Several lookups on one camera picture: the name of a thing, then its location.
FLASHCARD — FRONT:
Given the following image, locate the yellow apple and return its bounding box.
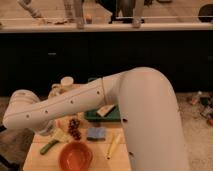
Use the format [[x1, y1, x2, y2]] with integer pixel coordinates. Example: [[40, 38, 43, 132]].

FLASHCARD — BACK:
[[56, 119, 65, 129]]

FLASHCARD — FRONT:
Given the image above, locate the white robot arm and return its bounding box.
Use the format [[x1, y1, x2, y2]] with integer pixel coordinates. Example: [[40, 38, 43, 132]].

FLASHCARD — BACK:
[[3, 67, 190, 171]]

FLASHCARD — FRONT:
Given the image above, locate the orange bowl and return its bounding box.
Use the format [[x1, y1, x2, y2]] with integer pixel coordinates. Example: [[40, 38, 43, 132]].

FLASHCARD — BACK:
[[58, 141, 93, 171]]

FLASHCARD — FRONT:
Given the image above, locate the green cucumber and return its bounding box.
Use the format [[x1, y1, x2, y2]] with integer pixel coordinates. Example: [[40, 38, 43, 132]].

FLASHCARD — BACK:
[[40, 139, 59, 155]]

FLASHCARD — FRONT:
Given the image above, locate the dark red grape bunch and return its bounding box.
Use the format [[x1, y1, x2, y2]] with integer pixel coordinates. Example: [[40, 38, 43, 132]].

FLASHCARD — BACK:
[[68, 118, 81, 140]]

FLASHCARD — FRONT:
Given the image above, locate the blue sponge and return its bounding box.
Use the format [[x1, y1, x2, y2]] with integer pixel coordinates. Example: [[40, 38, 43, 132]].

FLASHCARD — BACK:
[[87, 127, 106, 140]]

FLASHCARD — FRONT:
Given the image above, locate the wooden block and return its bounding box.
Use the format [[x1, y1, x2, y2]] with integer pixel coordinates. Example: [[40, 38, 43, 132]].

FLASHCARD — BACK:
[[97, 105, 115, 117]]

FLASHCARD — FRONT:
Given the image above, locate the white mug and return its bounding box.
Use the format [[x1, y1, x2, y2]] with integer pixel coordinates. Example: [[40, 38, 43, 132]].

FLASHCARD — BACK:
[[52, 76, 74, 91]]

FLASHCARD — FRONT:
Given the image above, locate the yellow banana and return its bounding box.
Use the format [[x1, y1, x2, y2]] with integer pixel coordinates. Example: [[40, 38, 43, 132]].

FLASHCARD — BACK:
[[107, 134, 121, 159]]

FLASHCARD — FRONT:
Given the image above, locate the green plastic tray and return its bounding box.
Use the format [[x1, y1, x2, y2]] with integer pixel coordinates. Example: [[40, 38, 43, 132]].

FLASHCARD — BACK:
[[84, 105, 120, 122]]

